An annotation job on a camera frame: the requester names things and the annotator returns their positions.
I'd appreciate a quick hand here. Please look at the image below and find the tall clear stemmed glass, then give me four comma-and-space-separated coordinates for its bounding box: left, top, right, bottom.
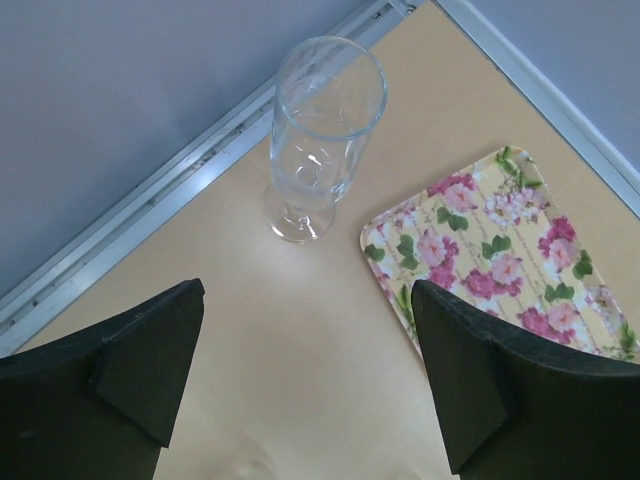
263, 36, 388, 244

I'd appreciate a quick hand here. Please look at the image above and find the aluminium table frame rail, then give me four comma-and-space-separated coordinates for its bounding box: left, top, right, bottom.
1, 1, 639, 356

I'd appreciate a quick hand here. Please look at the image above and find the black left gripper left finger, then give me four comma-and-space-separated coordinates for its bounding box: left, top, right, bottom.
1, 279, 205, 479

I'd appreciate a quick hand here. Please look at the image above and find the floral patterned tray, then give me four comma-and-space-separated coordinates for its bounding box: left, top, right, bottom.
360, 146, 639, 362

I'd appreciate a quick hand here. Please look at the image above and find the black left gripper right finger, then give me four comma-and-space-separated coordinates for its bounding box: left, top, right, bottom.
411, 280, 639, 479

